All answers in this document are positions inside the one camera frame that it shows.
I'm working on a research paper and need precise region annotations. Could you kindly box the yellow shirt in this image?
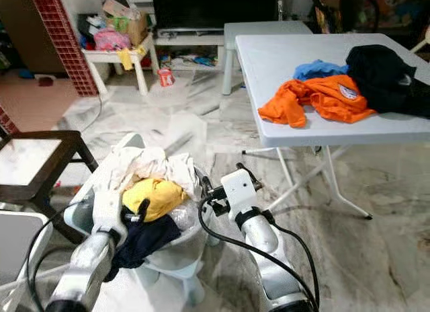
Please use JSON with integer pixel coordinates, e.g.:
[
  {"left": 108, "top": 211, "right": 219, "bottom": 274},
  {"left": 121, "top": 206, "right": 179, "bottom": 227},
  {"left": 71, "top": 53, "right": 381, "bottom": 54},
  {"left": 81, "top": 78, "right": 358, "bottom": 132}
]
[{"left": 122, "top": 178, "right": 187, "bottom": 222}]

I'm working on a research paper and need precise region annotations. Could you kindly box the red tiled pillar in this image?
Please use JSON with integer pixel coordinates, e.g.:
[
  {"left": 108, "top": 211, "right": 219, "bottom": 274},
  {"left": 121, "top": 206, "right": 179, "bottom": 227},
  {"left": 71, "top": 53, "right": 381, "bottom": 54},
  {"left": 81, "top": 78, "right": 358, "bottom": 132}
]
[{"left": 29, "top": 0, "right": 98, "bottom": 98}]

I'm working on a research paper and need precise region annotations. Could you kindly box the blue garment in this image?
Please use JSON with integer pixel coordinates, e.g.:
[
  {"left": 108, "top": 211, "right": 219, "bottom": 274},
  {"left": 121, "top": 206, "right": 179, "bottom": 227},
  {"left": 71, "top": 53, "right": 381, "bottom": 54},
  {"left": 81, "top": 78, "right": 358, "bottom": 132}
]
[{"left": 292, "top": 60, "right": 350, "bottom": 82}]

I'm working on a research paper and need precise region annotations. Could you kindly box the black garment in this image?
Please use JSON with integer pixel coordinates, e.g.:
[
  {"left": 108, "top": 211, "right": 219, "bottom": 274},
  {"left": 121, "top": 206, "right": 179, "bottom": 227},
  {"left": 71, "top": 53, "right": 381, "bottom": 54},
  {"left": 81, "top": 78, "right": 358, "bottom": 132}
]
[{"left": 346, "top": 44, "right": 430, "bottom": 118}]

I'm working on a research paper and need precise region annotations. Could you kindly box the black folded stroller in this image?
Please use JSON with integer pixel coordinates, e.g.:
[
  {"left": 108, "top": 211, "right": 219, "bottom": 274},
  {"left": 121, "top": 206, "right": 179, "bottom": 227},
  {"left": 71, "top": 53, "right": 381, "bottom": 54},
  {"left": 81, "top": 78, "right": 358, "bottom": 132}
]
[{"left": 312, "top": 0, "right": 380, "bottom": 34}]

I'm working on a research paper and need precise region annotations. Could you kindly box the dark wooden chair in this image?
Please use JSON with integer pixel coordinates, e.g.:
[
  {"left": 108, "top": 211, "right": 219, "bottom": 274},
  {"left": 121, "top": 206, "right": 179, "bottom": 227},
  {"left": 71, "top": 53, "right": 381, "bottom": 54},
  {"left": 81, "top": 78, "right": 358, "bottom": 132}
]
[{"left": 0, "top": 114, "right": 98, "bottom": 208}]

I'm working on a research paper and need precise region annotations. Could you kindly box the cream white garment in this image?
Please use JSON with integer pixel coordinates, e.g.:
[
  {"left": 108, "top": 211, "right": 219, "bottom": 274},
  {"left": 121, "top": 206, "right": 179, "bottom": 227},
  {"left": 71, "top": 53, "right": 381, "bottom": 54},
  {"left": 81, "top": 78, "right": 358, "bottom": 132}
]
[{"left": 104, "top": 147, "right": 199, "bottom": 205}]

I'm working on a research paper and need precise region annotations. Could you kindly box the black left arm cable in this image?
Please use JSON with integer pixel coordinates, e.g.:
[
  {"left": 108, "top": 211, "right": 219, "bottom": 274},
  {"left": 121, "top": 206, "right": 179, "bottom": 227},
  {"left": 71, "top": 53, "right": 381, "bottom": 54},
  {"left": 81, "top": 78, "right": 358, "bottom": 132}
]
[{"left": 27, "top": 208, "right": 91, "bottom": 306}]

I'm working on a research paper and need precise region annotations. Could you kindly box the small yellow cloth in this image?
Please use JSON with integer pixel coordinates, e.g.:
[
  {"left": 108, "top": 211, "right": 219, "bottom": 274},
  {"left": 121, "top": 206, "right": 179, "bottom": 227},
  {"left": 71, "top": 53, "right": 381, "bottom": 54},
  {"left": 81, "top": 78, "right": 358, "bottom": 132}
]
[{"left": 118, "top": 46, "right": 142, "bottom": 71}]

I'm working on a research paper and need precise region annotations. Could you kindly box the dark navy garment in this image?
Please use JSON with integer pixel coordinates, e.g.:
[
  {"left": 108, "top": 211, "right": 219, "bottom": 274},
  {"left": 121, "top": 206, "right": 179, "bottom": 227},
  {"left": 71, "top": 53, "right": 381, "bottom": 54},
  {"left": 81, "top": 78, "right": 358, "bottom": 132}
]
[{"left": 111, "top": 214, "right": 182, "bottom": 282}]

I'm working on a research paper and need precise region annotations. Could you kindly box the pale grey plastic stool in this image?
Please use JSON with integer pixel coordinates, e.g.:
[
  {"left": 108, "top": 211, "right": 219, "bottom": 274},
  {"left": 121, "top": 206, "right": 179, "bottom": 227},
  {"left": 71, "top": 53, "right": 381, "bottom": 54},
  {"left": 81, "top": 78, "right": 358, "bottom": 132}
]
[{"left": 141, "top": 245, "right": 216, "bottom": 307}]

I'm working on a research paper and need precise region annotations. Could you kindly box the orange shirt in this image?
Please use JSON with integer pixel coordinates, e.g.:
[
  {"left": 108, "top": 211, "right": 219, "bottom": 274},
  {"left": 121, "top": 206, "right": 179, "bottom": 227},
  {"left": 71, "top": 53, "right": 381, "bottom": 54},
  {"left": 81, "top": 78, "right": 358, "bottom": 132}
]
[{"left": 257, "top": 75, "right": 377, "bottom": 129}]

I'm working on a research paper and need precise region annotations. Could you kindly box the grey folding table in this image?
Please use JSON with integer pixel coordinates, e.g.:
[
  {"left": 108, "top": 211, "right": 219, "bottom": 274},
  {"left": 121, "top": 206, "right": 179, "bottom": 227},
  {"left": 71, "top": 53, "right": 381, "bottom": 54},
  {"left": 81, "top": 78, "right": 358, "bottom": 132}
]
[{"left": 235, "top": 33, "right": 430, "bottom": 220}]

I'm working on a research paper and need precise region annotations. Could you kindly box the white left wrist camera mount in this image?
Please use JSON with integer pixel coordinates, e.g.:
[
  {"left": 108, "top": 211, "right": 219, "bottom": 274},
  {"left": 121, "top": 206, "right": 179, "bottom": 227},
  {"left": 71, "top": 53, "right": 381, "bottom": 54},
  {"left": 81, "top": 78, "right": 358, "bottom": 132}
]
[{"left": 91, "top": 190, "right": 127, "bottom": 235}]

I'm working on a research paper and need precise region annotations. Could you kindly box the grey laundry basket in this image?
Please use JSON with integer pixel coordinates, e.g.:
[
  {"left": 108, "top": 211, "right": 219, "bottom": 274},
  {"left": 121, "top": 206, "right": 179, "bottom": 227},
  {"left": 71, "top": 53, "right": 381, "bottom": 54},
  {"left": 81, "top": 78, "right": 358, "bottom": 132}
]
[{"left": 64, "top": 132, "right": 219, "bottom": 266}]

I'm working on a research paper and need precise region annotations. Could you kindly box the small white side table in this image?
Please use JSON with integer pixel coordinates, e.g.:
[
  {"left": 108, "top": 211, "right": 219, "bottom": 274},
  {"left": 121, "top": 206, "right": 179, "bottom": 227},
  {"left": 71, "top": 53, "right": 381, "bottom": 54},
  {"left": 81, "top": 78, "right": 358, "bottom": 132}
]
[{"left": 82, "top": 33, "right": 155, "bottom": 96}]

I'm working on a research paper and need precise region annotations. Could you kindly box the grey plastic bench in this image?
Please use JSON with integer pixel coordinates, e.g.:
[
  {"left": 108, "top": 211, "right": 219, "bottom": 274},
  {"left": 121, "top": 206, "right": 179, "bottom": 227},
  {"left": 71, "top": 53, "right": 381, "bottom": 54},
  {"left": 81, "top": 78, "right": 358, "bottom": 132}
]
[{"left": 222, "top": 21, "right": 313, "bottom": 96}]

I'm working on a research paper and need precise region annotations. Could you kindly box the white tv cabinet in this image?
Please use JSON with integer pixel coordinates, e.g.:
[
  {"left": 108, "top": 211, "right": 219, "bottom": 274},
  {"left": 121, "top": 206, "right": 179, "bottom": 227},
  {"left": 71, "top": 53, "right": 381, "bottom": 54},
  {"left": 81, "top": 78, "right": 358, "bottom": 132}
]
[{"left": 153, "top": 30, "right": 229, "bottom": 71}]

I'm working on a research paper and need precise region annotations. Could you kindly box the brown cardboard box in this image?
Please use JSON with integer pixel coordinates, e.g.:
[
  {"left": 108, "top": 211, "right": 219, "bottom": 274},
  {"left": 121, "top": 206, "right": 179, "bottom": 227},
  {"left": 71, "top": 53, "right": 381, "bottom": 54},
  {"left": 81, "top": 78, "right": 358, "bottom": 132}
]
[{"left": 104, "top": 0, "right": 147, "bottom": 47}]

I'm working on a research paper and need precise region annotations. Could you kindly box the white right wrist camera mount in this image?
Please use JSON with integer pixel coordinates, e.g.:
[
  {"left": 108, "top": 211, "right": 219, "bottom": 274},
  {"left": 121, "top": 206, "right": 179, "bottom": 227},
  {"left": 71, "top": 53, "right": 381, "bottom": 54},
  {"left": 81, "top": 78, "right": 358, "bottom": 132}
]
[{"left": 220, "top": 167, "right": 263, "bottom": 212}]

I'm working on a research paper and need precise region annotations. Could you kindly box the clear plastic bag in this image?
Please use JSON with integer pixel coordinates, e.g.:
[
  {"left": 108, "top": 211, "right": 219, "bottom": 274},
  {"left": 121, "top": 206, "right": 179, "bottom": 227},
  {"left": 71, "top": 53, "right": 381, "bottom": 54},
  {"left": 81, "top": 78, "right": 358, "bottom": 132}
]
[{"left": 168, "top": 201, "right": 199, "bottom": 232}]

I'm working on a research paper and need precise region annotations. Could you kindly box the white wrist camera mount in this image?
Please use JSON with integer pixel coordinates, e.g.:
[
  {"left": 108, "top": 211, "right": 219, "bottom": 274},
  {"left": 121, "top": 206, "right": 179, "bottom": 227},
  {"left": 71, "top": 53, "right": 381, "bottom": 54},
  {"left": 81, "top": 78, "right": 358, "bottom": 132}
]
[
  {"left": 91, "top": 190, "right": 127, "bottom": 235},
  {"left": 220, "top": 167, "right": 263, "bottom": 212}
]

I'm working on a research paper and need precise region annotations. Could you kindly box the pink bag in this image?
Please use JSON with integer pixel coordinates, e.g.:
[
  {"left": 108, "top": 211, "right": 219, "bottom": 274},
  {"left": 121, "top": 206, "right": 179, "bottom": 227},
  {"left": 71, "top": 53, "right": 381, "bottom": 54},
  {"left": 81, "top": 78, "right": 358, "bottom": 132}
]
[{"left": 93, "top": 28, "right": 128, "bottom": 52}]

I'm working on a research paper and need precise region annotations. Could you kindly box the black television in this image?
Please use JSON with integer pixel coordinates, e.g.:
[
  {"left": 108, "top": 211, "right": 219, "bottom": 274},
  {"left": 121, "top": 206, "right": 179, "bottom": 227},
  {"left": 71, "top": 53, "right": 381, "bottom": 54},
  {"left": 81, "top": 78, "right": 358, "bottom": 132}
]
[{"left": 151, "top": 0, "right": 280, "bottom": 32}]

